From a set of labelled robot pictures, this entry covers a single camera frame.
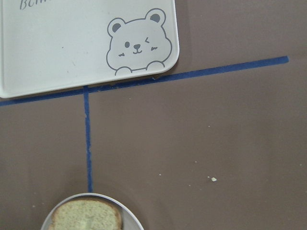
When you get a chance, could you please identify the bread slice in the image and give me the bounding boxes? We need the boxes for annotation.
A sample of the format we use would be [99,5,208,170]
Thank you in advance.
[48,198,123,230]

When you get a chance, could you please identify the cream bear tray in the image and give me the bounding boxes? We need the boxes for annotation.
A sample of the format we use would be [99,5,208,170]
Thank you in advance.
[0,0,179,98]

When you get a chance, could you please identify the white round plate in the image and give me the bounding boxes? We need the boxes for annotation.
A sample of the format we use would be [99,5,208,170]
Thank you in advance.
[40,193,144,230]

